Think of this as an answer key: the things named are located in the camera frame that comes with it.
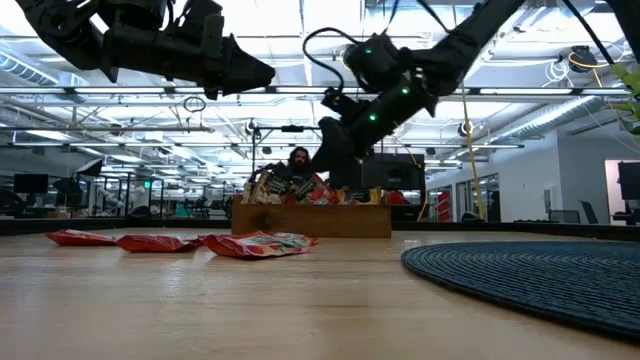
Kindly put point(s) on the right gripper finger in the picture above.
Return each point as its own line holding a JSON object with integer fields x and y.
{"x": 332, "y": 147}

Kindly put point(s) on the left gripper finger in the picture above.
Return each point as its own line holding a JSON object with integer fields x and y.
{"x": 232, "y": 89}
{"x": 245, "y": 65}

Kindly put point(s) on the beige tea packet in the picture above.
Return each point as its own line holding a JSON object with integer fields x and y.
{"x": 280, "y": 186}
{"x": 257, "y": 194}

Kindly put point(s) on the wooden three-compartment tea box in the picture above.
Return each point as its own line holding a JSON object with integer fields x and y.
{"x": 310, "y": 221}

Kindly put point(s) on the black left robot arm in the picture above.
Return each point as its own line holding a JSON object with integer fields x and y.
{"x": 65, "y": 30}

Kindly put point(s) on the black background robot arm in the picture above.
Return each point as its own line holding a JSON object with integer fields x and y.
{"x": 262, "y": 170}

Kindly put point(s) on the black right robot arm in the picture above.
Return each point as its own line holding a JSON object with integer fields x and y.
{"x": 465, "y": 45}

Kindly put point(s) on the person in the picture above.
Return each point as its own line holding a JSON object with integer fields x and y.
{"x": 300, "y": 157}

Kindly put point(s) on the large black monitor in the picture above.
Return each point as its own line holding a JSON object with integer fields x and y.
{"x": 400, "y": 172}

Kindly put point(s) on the small black background monitor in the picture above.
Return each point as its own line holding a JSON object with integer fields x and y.
{"x": 30, "y": 184}

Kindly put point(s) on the round dark blue placemat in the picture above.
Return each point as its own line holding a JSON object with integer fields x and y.
{"x": 525, "y": 280}

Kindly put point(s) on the dark office chair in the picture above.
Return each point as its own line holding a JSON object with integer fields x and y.
{"x": 589, "y": 212}

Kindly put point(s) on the small green artificial plant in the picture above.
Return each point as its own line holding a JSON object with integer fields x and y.
{"x": 631, "y": 80}

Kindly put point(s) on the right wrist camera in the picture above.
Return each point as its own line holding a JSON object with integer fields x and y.
{"x": 342, "y": 104}

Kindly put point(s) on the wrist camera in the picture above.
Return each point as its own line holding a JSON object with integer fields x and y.
{"x": 342, "y": 104}
{"x": 205, "y": 10}

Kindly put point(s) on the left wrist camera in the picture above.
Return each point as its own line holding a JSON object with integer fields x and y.
{"x": 205, "y": 10}

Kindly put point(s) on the silver ventilation duct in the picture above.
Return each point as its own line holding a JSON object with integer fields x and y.
{"x": 550, "y": 120}

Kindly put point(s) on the black monitor by wall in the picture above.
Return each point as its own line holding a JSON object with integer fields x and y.
{"x": 629, "y": 180}

